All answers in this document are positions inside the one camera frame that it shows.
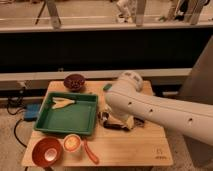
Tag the blue power box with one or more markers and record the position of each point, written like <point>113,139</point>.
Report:
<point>32,111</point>

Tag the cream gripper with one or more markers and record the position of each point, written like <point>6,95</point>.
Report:
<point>129,122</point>

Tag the dark red patterned bowl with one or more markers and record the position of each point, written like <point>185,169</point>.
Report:
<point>74,82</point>

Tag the wooden table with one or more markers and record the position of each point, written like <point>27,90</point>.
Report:
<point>146,146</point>

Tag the small orange cup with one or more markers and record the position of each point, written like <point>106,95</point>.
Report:
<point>72,143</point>

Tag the teal sponge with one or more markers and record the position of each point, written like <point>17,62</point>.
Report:
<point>107,87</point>

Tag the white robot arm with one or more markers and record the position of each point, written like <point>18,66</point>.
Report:
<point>192,119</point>

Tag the red chili pepper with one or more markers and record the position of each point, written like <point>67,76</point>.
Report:
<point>90,154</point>

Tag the green plastic tray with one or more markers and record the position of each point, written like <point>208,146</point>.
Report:
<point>78,118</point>

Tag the black metal scoop tool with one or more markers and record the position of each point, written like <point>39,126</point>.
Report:
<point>103,120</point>

